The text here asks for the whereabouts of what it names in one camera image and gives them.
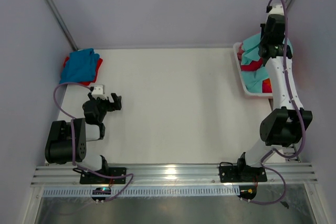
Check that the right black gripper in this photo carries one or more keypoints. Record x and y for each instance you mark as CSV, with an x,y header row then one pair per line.
x,y
263,25

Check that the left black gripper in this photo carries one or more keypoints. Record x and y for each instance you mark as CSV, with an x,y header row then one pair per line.
x,y
115,105

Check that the teal t shirt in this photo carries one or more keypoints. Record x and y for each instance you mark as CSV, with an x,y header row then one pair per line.
x,y
251,48

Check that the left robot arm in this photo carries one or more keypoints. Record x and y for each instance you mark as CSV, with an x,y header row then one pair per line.
x,y
67,141

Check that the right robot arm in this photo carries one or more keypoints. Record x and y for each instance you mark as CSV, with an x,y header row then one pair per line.
x,y
288,121

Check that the salmon pink t shirt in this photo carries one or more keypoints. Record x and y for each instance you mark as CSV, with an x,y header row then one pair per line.
x,y
240,52

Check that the magenta t shirt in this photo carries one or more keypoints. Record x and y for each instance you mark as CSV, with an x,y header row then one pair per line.
x,y
254,74

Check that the red folded t shirt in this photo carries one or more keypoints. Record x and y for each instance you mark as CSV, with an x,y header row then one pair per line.
x,y
86,83

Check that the blue folded t shirt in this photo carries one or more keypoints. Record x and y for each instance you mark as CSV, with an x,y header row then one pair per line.
x,y
80,67

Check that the orange t shirt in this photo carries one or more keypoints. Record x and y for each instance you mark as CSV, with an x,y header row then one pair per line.
x,y
267,82

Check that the white plastic basket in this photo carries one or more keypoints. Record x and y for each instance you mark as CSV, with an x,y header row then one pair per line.
x,y
246,92

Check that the left black controller board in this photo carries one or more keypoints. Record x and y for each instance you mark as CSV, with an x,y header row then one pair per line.
x,y
101,193

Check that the black controller board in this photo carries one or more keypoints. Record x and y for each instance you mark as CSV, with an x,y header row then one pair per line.
x,y
247,192
101,193

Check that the right black controller board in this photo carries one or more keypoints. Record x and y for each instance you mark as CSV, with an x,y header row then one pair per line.
x,y
247,192

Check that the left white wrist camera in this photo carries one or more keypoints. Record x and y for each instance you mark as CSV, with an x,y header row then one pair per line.
x,y
98,91

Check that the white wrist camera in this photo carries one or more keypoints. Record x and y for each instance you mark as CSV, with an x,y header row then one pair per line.
x,y
275,9
98,91

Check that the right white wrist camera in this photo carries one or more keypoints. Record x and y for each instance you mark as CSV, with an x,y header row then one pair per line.
x,y
275,9

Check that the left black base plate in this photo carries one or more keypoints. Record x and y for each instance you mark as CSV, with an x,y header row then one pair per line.
x,y
92,179

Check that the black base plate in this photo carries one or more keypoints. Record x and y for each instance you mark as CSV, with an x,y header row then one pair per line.
x,y
92,179
234,173

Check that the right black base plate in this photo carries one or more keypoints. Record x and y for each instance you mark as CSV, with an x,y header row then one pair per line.
x,y
234,173

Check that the white slotted cable duct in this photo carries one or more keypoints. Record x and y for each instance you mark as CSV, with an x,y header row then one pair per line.
x,y
146,191

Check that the left corner frame post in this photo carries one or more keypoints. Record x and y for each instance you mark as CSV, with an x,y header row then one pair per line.
x,y
61,24

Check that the aluminium front rail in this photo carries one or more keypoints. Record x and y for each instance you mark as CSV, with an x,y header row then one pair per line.
x,y
169,174

